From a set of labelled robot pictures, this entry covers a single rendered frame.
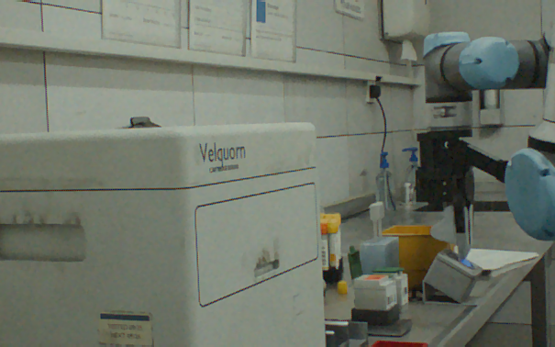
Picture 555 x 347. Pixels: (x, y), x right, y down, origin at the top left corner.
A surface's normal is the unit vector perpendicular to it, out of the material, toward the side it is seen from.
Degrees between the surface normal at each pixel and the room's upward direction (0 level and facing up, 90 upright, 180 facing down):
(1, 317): 90
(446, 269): 90
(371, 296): 90
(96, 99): 90
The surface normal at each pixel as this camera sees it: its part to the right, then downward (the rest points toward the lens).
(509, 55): 0.29, 0.04
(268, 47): 0.92, 0.07
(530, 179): -0.95, 0.16
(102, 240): -0.40, 0.07
